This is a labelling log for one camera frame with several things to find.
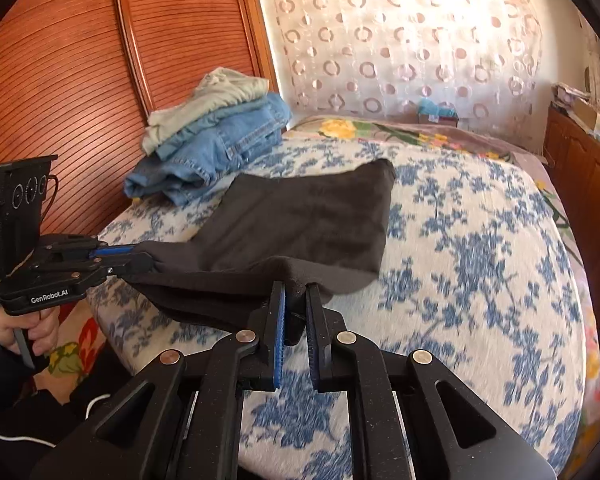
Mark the cardboard box on cabinet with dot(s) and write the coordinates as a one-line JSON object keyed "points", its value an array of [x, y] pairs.
{"points": [[587, 114]]}

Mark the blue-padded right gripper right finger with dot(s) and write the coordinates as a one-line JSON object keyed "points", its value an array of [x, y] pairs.
{"points": [[410, 417]]}

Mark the sheer circle-pattern curtain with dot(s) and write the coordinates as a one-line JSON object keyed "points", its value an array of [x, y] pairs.
{"points": [[476, 59]]}

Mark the black pants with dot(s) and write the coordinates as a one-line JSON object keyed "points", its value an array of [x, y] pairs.
{"points": [[327, 230]]}

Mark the blue folded jeans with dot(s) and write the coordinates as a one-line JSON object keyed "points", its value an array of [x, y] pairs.
{"points": [[201, 153]]}

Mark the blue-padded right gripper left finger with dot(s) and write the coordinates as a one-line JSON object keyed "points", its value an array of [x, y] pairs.
{"points": [[180, 416]]}

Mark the brown louvered wooden wardrobe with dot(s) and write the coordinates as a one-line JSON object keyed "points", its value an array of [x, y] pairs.
{"points": [[79, 78]]}

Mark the brown wooden low cabinet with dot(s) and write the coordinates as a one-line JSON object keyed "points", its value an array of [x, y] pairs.
{"points": [[574, 166]]}

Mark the colourful floral blanket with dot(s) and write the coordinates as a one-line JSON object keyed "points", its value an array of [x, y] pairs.
{"points": [[457, 139]]}

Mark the cardboard box with blue cloth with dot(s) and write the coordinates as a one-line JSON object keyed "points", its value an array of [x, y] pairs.
{"points": [[429, 112]]}

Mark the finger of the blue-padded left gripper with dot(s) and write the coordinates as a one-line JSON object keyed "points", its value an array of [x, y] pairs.
{"points": [[122, 263], [110, 251]]}

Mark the person's left hand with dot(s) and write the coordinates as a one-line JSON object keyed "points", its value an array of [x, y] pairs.
{"points": [[42, 328]]}

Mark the patterned side window curtain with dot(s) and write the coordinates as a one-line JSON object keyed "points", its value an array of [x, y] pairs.
{"points": [[591, 60]]}

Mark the grey-green folded pants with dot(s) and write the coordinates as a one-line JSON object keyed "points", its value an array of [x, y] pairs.
{"points": [[221, 88]]}

